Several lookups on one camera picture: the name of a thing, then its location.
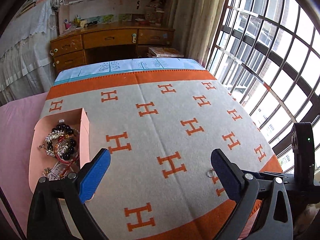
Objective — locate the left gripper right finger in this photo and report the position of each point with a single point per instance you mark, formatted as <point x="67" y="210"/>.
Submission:
<point x="229" y="174"/>

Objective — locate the blue white patterned sheet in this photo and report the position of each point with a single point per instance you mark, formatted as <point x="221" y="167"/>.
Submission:
<point x="125" y="66"/>

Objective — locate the beige curtain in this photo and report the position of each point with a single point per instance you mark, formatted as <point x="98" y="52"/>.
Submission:
<point x="195" y="23"/>

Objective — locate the orange H pattern blanket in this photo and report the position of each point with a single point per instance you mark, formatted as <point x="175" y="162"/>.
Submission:
<point x="161" y="127"/>

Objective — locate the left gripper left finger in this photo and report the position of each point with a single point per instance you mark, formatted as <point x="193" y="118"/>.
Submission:
<point x="91" y="174"/>

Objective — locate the pink jewelry box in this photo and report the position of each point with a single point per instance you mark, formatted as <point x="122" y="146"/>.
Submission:
<point x="76" y="124"/>

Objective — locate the window with metal bars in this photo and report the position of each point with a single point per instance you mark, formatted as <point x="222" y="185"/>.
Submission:
<point x="266" y="54"/>

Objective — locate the wooden desk with drawers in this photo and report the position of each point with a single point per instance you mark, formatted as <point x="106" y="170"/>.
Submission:
<point x="107" y="42"/>

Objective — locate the stack of books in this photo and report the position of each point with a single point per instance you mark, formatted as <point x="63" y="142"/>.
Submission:
<point x="164" y="52"/>

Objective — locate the white lace covered piano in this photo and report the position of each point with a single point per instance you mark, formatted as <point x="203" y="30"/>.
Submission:
<point x="26" y="63"/>

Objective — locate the wooden bookshelf with books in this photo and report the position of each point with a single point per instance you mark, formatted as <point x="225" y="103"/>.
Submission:
<point x="73" y="14"/>

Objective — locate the pink bed sheet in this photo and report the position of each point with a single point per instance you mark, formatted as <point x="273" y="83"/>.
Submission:
<point x="18" y="119"/>

